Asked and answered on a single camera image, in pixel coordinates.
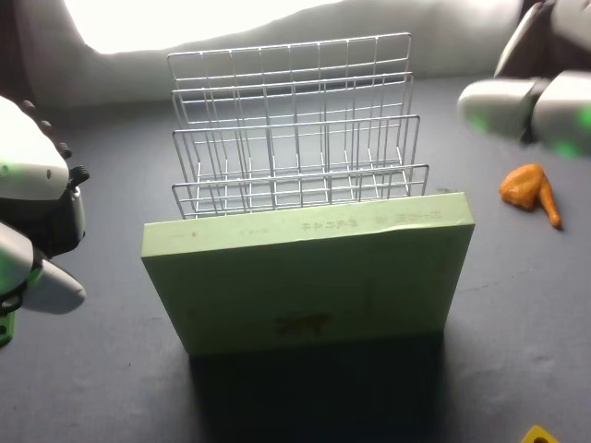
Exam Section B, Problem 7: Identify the white wire rack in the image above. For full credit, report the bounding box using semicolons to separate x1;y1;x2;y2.
165;31;430;221

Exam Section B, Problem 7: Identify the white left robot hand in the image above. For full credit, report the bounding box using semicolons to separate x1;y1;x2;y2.
0;94;91;257

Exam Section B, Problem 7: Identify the green block with holes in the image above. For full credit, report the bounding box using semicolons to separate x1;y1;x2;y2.
0;307;18;350

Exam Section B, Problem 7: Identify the orange toy chicken wing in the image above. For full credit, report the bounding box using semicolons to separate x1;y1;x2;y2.
499;163;563;230

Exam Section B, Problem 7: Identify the yellow block with holes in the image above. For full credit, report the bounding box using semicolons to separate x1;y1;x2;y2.
521;425;560;443

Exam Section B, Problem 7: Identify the light green book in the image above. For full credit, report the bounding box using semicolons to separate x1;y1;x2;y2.
141;191;476;356

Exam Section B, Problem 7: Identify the grey table cloth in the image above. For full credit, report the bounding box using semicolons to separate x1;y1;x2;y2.
0;0;591;443

